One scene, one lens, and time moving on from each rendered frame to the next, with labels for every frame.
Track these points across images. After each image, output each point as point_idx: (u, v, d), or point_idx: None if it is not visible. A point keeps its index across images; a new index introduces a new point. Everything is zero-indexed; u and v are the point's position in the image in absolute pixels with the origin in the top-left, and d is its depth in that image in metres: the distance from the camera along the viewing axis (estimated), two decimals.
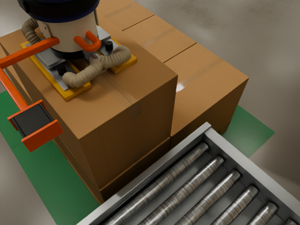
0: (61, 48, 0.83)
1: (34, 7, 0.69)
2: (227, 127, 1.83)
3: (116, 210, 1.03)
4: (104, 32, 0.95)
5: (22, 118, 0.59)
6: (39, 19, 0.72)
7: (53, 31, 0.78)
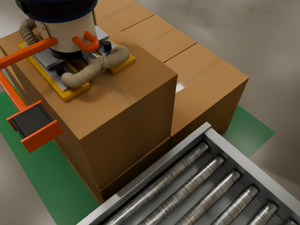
0: (60, 49, 0.82)
1: (32, 7, 0.69)
2: (227, 127, 1.83)
3: (116, 210, 1.03)
4: (102, 32, 0.95)
5: (22, 118, 0.59)
6: (37, 19, 0.72)
7: (52, 32, 0.77)
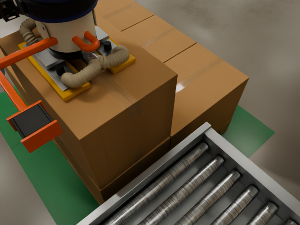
0: (60, 49, 0.82)
1: (32, 7, 0.69)
2: (227, 127, 1.83)
3: (116, 210, 1.03)
4: (102, 32, 0.95)
5: (22, 118, 0.59)
6: (37, 19, 0.72)
7: (52, 32, 0.77)
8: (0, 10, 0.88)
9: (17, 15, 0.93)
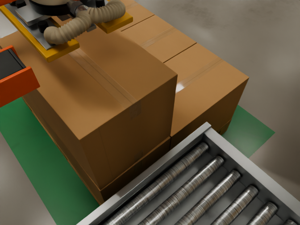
0: (42, 0, 0.69)
1: None
2: (227, 127, 1.83)
3: (116, 210, 1.03)
4: None
5: None
6: None
7: None
8: None
9: None
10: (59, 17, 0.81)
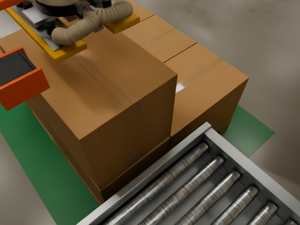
0: (50, 1, 0.69)
1: None
2: (227, 127, 1.83)
3: (116, 210, 1.03)
4: None
5: None
6: None
7: None
8: None
9: None
10: (66, 18, 0.80)
